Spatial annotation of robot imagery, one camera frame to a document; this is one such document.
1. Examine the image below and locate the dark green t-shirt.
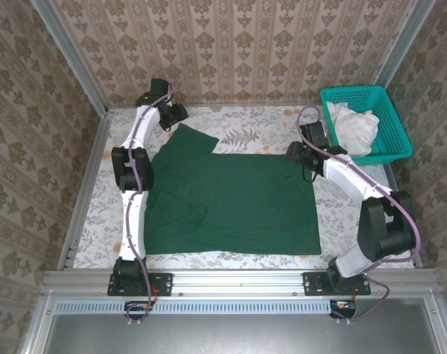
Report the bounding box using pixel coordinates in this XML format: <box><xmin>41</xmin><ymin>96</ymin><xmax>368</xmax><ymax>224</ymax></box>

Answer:
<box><xmin>144</xmin><ymin>122</ymin><xmax>323</xmax><ymax>256</ymax></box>

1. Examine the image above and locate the teal plastic basket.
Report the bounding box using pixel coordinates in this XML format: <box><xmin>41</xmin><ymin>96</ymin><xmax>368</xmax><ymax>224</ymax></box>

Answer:
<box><xmin>320</xmin><ymin>86</ymin><xmax>414</xmax><ymax>166</ymax></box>

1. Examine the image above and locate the white crumpled t-shirt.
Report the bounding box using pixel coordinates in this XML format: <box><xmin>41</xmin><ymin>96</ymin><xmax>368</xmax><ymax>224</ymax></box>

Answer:
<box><xmin>325</xmin><ymin>101</ymin><xmax>381</xmax><ymax>158</ymax></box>

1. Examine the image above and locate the floral patterned tablecloth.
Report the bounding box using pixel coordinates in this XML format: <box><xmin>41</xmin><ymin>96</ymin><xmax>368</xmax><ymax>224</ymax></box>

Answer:
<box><xmin>72</xmin><ymin>105</ymin><xmax>420</xmax><ymax>270</ymax></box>

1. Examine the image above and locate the black base connector box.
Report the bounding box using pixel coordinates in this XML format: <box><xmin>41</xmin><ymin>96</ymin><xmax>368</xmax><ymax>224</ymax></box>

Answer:
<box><xmin>124</xmin><ymin>300</ymin><xmax>161</xmax><ymax>320</ymax></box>
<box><xmin>329</xmin><ymin>298</ymin><xmax>358</xmax><ymax>319</ymax></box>

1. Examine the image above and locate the grey metal sheet panel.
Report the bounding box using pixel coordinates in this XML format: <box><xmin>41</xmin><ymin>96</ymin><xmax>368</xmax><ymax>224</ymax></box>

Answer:
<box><xmin>22</xmin><ymin>298</ymin><xmax>447</xmax><ymax>354</ymax></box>

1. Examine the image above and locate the thin black right camera cable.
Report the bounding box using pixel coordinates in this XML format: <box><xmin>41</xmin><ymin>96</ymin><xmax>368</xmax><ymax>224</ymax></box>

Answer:
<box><xmin>301</xmin><ymin>165</ymin><xmax>319</xmax><ymax>184</ymax></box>

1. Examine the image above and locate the aluminium frame post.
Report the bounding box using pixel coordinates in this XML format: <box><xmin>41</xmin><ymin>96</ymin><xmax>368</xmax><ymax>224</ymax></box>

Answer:
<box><xmin>30</xmin><ymin>0</ymin><xmax>109</xmax><ymax>114</ymax></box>
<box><xmin>372</xmin><ymin>0</ymin><xmax>437</xmax><ymax>89</ymax></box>

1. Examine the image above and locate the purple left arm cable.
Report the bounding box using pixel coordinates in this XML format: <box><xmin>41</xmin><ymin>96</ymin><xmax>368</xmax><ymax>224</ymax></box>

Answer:
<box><xmin>122</xmin><ymin>66</ymin><xmax>184</xmax><ymax>327</ymax></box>

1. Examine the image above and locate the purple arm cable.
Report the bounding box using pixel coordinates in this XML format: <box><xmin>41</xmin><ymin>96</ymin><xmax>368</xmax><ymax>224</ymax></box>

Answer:
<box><xmin>296</xmin><ymin>105</ymin><xmax>426</xmax><ymax>325</ymax></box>
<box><xmin>122</xmin><ymin>66</ymin><xmax>184</xmax><ymax>327</ymax></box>

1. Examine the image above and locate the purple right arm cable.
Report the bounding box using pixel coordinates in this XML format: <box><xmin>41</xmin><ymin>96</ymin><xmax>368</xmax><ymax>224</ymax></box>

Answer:
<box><xmin>296</xmin><ymin>105</ymin><xmax>426</xmax><ymax>325</ymax></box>

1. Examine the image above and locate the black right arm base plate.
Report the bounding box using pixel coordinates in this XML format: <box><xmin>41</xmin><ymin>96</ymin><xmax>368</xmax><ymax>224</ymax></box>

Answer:
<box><xmin>302</xmin><ymin>271</ymin><xmax>372</xmax><ymax>297</ymax></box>

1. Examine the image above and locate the long aluminium base rail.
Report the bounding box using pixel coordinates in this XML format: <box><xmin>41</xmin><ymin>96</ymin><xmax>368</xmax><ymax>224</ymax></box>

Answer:
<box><xmin>42</xmin><ymin>268</ymin><xmax>438</xmax><ymax>299</ymax></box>

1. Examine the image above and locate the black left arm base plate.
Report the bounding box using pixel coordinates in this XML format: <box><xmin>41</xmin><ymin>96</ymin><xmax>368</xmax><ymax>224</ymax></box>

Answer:
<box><xmin>107</xmin><ymin>271</ymin><xmax>173</xmax><ymax>297</ymax></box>

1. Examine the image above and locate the white slotted cable duct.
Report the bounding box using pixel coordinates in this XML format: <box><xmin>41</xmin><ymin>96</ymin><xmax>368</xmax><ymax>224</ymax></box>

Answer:
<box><xmin>55</xmin><ymin>300</ymin><xmax>333</xmax><ymax>315</ymax></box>

